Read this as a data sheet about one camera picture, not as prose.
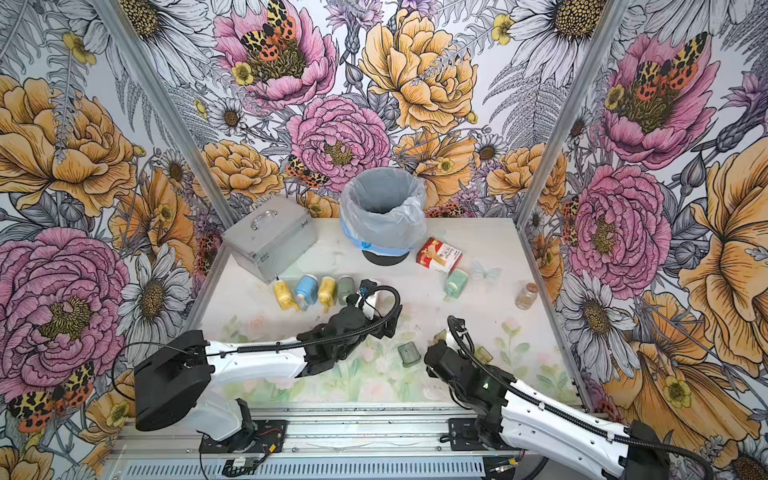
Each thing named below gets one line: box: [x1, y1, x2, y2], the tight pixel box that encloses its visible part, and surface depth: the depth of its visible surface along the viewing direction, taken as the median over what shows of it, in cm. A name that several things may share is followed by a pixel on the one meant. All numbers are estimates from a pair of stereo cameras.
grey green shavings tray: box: [397, 341, 421, 368], surface depth 89 cm
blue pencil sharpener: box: [295, 274, 319, 311], surface depth 98 cm
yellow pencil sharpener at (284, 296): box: [273, 281, 299, 311], surface depth 95 cm
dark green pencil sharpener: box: [338, 275, 355, 306], surface depth 94 cm
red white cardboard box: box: [416, 236, 463, 276], surface depth 110 cm
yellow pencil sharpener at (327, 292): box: [318, 276, 336, 313], surface depth 96 cm
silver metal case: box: [221, 197, 318, 285], surface depth 101 cm
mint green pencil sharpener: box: [444, 269, 469, 302], surface depth 98 cm
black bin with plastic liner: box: [339, 166, 427, 266], surface depth 99 cm
